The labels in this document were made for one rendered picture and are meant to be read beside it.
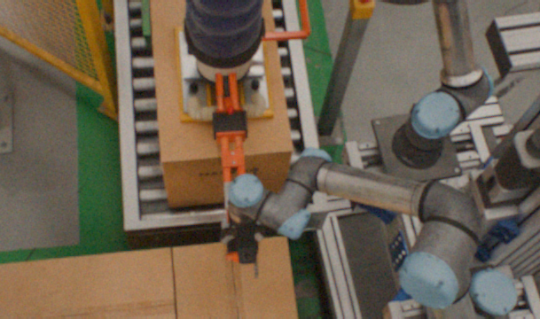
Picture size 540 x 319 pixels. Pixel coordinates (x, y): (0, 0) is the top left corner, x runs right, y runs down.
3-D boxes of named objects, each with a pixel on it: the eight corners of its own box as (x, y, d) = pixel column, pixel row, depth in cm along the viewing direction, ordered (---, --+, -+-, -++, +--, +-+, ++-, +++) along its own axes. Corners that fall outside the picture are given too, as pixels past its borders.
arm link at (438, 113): (395, 129, 209) (406, 106, 197) (427, 102, 214) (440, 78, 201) (426, 159, 206) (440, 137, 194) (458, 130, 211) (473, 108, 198)
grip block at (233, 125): (212, 118, 217) (211, 108, 212) (245, 115, 218) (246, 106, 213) (214, 143, 214) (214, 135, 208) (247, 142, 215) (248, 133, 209)
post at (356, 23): (316, 124, 336) (351, -10, 245) (330, 123, 337) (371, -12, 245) (317, 138, 333) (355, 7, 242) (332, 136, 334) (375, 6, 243)
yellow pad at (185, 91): (174, 29, 240) (173, 20, 235) (205, 28, 241) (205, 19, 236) (180, 123, 227) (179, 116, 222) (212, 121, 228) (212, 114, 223)
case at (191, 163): (158, 59, 281) (149, -4, 244) (262, 52, 285) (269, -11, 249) (168, 207, 257) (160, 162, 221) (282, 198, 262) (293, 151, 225)
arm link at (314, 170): (493, 178, 147) (296, 136, 177) (473, 223, 143) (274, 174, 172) (504, 209, 156) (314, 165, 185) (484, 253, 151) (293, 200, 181)
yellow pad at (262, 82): (232, 27, 242) (233, 18, 237) (263, 25, 243) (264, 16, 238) (241, 120, 229) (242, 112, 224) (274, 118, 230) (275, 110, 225)
